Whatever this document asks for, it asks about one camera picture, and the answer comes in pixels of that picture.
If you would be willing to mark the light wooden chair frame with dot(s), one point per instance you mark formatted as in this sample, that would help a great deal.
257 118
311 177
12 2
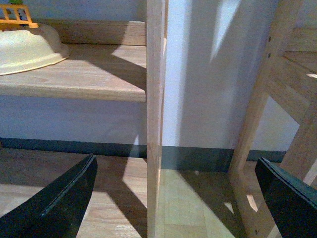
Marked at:
288 74

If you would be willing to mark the orange toy fence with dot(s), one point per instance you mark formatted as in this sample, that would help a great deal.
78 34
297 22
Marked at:
15 17

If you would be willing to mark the cream plastic toy base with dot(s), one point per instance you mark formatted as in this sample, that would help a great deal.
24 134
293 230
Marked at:
30 48

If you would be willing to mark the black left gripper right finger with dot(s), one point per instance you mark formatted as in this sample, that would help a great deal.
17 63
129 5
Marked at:
291 202

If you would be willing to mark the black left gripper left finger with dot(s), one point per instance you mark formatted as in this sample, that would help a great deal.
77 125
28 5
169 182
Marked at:
57 210

